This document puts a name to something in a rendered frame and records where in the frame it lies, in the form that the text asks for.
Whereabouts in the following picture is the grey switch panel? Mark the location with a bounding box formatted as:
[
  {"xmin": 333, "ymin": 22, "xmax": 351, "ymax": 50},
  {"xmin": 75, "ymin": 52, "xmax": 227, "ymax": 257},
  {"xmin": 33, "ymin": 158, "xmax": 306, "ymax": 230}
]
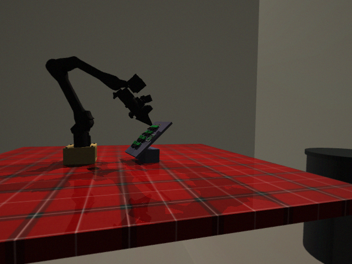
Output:
[{"xmin": 125, "ymin": 121, "xmax": 172, "ymax": 163}]

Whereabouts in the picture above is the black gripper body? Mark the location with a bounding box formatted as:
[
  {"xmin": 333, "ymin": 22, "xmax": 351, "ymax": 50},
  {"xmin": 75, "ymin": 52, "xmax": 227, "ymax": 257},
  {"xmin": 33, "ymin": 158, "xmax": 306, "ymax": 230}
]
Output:
[{"xmin": 125, "ymin": 96, "xmax": 153, "ymax": 119}]

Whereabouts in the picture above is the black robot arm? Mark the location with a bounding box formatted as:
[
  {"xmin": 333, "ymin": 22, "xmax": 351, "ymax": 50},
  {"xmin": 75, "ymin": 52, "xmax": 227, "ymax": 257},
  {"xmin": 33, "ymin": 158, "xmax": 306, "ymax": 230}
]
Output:
[{"xmin": 46, "ymin": 56, "xmax": 146, "ymax": 148}]

